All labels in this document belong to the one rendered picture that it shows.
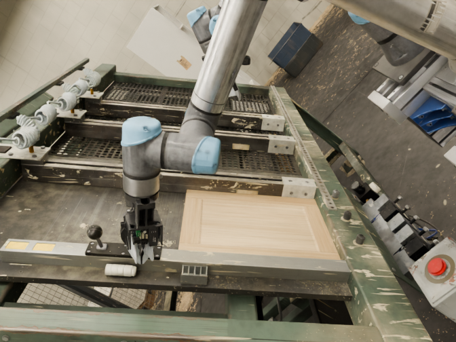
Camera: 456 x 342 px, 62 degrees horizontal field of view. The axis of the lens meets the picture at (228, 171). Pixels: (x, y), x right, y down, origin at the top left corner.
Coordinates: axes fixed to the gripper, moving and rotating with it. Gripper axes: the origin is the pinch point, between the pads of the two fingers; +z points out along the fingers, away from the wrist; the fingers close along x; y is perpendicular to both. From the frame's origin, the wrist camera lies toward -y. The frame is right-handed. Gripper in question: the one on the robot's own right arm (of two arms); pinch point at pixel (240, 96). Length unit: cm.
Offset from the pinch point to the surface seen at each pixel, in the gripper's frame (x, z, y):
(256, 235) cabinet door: 47, 30, 11
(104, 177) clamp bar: 22, 0, 56
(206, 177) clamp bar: 21.4, 16.6, 22.3
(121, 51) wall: -487, -10, 171
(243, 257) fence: 61, 25, 14
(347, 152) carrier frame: -108, 103, -49
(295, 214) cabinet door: 34, 38, -2
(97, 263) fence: 64, 8, 50
